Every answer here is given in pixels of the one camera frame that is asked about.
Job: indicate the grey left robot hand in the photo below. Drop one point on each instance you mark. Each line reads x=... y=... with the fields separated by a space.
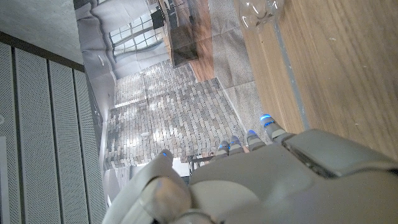
x=280 y=186

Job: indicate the clear plastic water bottle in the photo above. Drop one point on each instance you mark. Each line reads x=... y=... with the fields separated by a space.
x=258 y=12

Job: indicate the grey tape outline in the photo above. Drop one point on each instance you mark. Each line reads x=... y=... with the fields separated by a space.
x=292 y=84

